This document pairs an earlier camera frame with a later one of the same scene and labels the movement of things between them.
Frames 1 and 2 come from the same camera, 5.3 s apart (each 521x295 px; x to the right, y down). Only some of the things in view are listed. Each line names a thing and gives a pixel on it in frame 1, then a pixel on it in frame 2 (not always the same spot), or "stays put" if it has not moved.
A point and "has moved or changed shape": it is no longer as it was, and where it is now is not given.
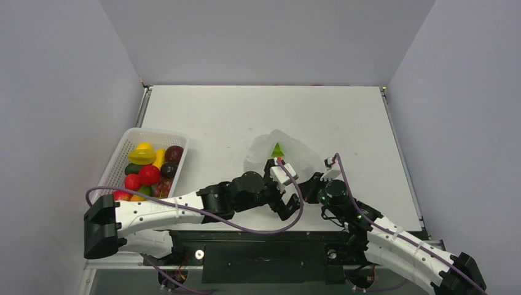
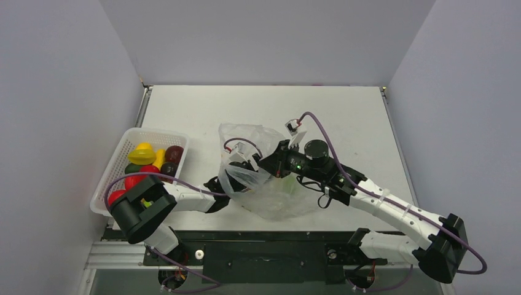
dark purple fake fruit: (168, 169) stays put
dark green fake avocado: (132, 168) stays put
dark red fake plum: (173, 154) stays put
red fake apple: (120, 195) stays put
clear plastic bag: (278, 144) has moved or changed shape
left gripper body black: (273, 195) to (248, 166)
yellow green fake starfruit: (144, 154) stays put
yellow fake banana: (160, 158) stays put
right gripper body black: (311, 185) to (273, 161)
